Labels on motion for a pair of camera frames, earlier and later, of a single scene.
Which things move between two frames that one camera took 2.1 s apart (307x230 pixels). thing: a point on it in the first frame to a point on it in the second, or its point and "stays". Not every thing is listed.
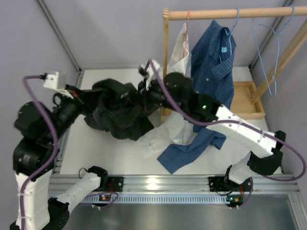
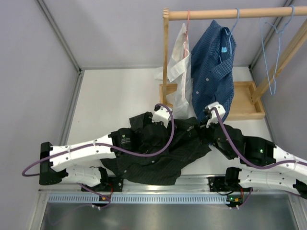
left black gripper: [81, 98] to [165, 141]
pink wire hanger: [186, 34] stays
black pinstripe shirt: [118, 111] to [192, 139]
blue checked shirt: [212, 62] stays
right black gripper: [146, 88] to [204, 132]
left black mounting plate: [115, 183] stays
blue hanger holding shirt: [230, 34] stays
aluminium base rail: [178, 183] stays
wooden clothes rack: [245, 102] stays
